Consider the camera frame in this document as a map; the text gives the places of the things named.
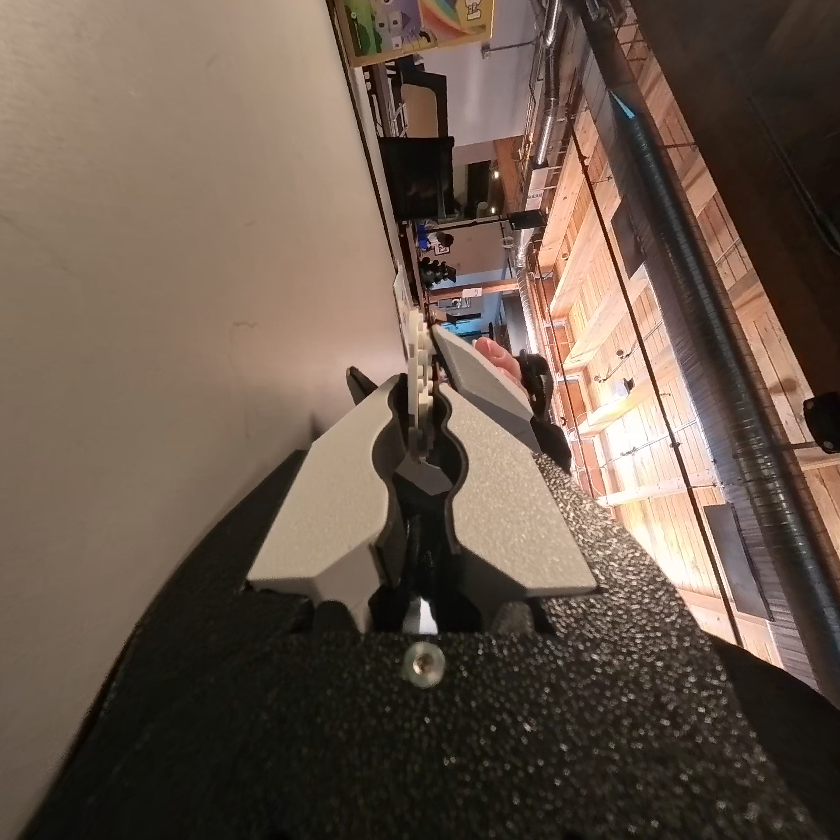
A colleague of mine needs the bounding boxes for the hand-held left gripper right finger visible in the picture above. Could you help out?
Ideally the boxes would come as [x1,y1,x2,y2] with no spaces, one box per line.
[433,386,600,634]

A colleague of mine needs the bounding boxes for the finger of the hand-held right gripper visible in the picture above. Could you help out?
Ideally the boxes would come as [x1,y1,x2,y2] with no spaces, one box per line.
[430,324,544,455]
[346,365,381,407]

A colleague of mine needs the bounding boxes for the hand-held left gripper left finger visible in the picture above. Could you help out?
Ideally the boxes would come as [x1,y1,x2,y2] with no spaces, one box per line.
[246,375,409,634]

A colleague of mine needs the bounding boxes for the white round lego plate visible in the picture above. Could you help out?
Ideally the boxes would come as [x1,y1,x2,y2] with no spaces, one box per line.
[405,307,439,462]

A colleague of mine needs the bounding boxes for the yellow lego set box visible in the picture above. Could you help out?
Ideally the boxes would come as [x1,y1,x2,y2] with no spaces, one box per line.
[341,0,501,69]

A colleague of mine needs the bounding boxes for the person's right hand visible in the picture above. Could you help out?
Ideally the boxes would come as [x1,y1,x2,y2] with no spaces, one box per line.
[472,336,526,389]

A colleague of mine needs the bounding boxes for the dark ribbed ceiling pipe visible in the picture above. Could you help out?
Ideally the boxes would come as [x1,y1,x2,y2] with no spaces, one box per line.
[581,0,818,631]

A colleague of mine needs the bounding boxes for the person's black sweater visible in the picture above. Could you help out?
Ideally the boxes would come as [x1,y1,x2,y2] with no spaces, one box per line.
[705,633,840,736]

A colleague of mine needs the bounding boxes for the silver ventilation duct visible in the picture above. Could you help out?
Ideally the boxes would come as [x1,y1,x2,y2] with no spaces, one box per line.
[517,0,569,169]

